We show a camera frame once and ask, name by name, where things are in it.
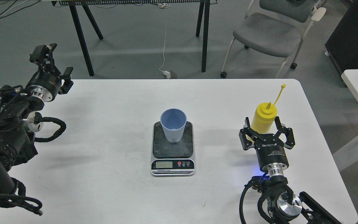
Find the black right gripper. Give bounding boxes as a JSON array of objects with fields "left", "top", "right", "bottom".
[{"left": 239, "top": 116, "right": 295, "bottom": 174}]

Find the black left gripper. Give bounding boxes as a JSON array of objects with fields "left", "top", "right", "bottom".
[{"left": 25, "top": 43, "right": 74, "bottom": 102}]

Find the yellow squeeze bottle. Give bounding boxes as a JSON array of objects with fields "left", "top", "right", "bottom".
[{"left": 250, "top": 84, "right": 287, "bottom": 134}]

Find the blue ribbed plastic cup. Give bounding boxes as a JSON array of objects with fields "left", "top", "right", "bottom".
[{"left": 160, "top": 108, "right": 187, "bottom": 143}]

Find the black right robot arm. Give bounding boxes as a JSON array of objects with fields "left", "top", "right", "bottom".
[{"left": 239, "top": 117, "right": 340, "bottom": 224}]

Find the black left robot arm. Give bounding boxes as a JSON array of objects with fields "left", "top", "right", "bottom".
[{"left": 0, "top": 43, "right": 73, "bottom": 215}]

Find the digital kitchen scale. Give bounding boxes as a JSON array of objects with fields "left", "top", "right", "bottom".
[{"left": 150, "top": 121, "right": 195, "bottom": 177}]

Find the grey office chair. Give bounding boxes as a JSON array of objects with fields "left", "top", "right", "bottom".
[{"left": 220, "top": 0, "right": 326, "bottom": 78}]

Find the white power adapter plug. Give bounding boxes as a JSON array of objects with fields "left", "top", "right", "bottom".
[{"left": 162, "top": 70, "right": 178, "bottom": 79}]

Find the black cabinet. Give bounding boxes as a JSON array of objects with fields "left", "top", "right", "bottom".
[{"left": 325, "top": 0, "right": 358, "bottom": 74}]

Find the black legged background table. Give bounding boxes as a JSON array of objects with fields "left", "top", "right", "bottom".
[{"left": 49, "top": 0, "right": 217, "bottom": 79}]

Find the white cable on floor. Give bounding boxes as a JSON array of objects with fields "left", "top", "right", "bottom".
[{"left": 159, "top": 25, "right": 168, "bottom": 73}]

